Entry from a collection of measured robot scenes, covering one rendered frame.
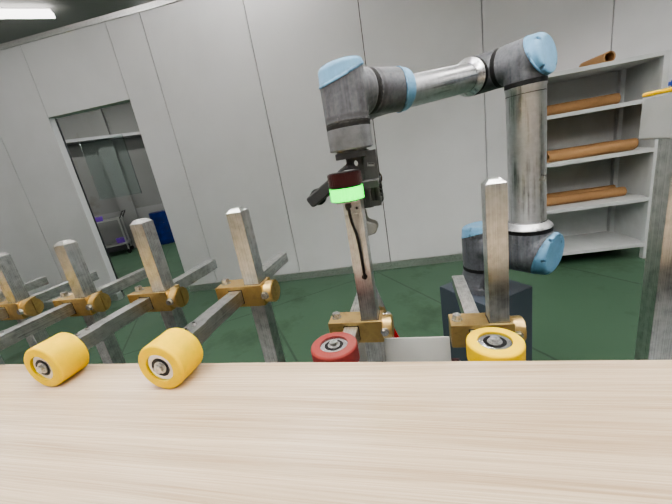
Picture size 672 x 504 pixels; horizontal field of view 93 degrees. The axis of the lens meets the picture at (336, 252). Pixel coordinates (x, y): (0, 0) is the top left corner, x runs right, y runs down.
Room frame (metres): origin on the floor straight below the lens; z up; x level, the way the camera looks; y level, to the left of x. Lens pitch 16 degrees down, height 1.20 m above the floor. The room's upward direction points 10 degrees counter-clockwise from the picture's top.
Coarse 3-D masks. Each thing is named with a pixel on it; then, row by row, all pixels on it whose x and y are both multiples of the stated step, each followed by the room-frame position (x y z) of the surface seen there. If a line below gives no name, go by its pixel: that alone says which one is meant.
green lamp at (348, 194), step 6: (360, 186) 0.55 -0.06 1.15; (330, 192) 0.56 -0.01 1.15; (336, 192) 0.55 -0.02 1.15; (342, 192) 0.54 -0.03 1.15; (348, 192) 0.54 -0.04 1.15; (354, 192) 0.54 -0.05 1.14; (360, 192) 0.55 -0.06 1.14; (336, 198) 0.55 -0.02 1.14; (342, 198) 0.54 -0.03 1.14; (348, 198) 0.54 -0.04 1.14; (354, 198) 0.54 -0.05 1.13; (360, 198) 0.55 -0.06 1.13
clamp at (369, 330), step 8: (344, 312) 0.65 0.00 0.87; (352, 312) 0.64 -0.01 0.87; (336, 320) 0.62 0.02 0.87; (344, 320) 0.61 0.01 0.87; (352, 320) 0.61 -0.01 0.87; (360, 320) 0.60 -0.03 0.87; (368, 320) 0.60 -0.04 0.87; (376, 320) 0.59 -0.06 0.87; (384, 320) 0.59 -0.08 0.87; (392, 320) 0.61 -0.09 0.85; (336, 328) 0.61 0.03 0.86; (360, 328) 0.60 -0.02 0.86; (368, 328) 0.59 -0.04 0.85; (376, 328) 0.59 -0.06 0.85; (384, 328) 0.58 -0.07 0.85; (392, 328) 0.59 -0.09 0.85; (360, 336) 0.60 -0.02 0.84; (368, 336) 0.59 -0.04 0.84; (376, 336) 0.59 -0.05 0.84; (384, 336) 0.59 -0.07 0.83; (392, 336) 0.59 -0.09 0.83
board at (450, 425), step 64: (0, 384) 0.54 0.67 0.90; (64, 384) 0.50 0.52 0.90; (128, 384) 0.47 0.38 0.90; (192, 384) 0.44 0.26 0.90; (256, 384) 0.41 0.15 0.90; (320, 384) 0.38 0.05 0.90; (384, 384) 0.36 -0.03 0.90; (448, 384) 0.34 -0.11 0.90; (512, 384) 0.32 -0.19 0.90; (576, 384) 0.31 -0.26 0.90; (640, 384) 0.29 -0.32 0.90; (0, 448) 0.37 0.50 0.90; (64, 448) 0.35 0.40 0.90; (128, 448) 0.33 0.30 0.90; (192, 448) 0.31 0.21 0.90; (256, 448) 0.29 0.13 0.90; (320, 448) 0.28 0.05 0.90; (384, 448) 0.27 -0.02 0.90; (448, 448) 0.25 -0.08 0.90; (512, 448) 0.24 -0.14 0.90; (576, 448) 0.23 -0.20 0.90; (640, 448) 0.22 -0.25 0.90
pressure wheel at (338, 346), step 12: (324, 336) 0.50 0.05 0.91; (336, 336) 0.50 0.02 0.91; (348, 336) 0.49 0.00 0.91; (312, 348) 0.47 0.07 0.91; (324, 348) 0.47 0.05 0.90; (336, 348) 0.46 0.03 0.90; (348, 348) 0.45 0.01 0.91; (324, 360) 0.44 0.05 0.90; (336, 360) 0.43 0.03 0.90; (348, 360) 0.44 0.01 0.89
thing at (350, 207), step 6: (330, 174) 0.56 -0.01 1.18; (348, 186) 0.54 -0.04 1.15; (354, 186) 0.54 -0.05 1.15; (348, 204) 0.56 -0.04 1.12; (354, 204) 0.59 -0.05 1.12; (360, 204) 0.59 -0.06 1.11; (348, 210) 0.56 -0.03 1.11; (354, 210) 0.59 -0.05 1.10; (360, 210) 0.59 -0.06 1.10; (354, 228) 0.57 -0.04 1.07; (360, 246) 0.59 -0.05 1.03; (360, 252) 0.59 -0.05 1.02; (360, 258) 0.59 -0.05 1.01; (366, 276) 0.59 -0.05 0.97
